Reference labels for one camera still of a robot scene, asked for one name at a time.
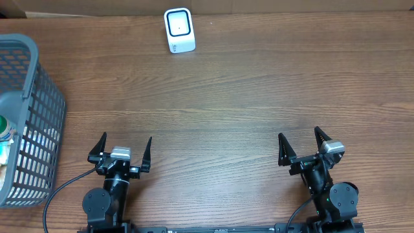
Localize grey plastic mesh basket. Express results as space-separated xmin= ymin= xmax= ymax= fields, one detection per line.
xmin=1 ymin=34 xmax=67 ymax=208

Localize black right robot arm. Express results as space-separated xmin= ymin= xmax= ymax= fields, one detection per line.
xmin=278 ymin=126 xmax=364 ymax=232

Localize white items in basket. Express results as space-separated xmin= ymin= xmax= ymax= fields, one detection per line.
xmin=0 ymin=139 xmax=14 ymax=188

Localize cardboard backdrop panel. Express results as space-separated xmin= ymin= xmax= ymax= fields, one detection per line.
xmin=1 ymin=0 xmax=413 ymax=18

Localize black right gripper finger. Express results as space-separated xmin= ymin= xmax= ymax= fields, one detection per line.
xmin=278 ymin=133 xmax=297 ymax=166
xmin=314 ymin=126 xmax=332 ymax=149

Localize white barcode scanner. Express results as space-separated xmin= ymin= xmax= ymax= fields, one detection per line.
xmin=164 ymin=8 xmax=196 ymax=54

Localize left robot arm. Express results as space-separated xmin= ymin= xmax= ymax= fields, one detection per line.
xmin=82 ymin=133 xmax=152 ymax=232

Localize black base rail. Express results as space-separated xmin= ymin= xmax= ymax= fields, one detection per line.
xmin=77 ymin=223 xmax=365 ymax=233

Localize green capped bottle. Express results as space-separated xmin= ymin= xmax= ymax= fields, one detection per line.
xmin=0 ymin=115 xmax=16 ymax=142

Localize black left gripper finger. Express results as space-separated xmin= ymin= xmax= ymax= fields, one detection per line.
xmin=141 ymin=137 xmax=152 ymax=172
xmin=89 ymin=132 xmax=107 ymax=156

